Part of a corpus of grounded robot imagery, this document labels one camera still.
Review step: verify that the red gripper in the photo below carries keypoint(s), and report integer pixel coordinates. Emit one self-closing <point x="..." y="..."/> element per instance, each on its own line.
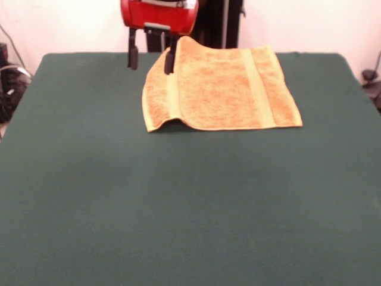
<point x="157" y="16"/>

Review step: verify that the tan terry towel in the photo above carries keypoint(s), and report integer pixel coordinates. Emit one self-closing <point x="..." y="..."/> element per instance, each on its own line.
<point x="220" y="95"/>

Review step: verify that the dark green table cloth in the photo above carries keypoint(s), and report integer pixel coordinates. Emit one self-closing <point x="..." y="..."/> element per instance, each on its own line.
<point x="89" y="178"/>

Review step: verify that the black floor equipment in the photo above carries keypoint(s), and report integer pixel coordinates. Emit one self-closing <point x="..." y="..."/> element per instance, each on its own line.
<point x="12" y="98"/>
<point x="369" y="74"/>

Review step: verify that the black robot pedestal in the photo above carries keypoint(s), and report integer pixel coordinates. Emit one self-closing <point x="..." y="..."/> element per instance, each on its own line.
<point x="214" y="29"/>

